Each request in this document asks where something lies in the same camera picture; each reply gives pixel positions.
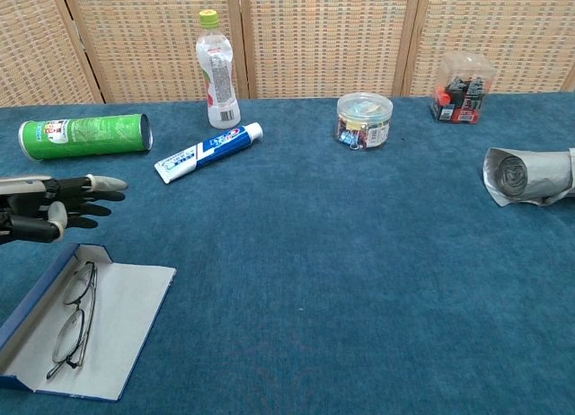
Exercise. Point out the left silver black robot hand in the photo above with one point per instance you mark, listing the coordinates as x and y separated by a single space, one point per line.
67 190

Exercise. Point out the blue cardboard glasses case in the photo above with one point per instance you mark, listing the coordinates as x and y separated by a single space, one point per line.
121 320

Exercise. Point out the thin-framed eyeglasses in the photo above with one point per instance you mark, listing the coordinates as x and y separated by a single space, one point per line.
72 334

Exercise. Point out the green chip can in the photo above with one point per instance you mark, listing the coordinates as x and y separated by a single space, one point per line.
85 136

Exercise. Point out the blue white toothpaste tube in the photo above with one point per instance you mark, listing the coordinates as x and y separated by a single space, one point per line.
211 147

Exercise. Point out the clear drink bottle yellow cap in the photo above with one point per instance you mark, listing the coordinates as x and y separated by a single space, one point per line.
218 73

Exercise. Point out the blue table cloth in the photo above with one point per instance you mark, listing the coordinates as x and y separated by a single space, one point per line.
314 253

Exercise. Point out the woven wooden folding screen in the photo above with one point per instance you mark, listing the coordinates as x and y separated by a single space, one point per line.
323 37

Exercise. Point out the round clear binder clip jar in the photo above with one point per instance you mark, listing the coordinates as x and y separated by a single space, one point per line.
364 123

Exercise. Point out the grey garbage bag roll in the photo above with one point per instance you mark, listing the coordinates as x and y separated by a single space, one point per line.
530 174

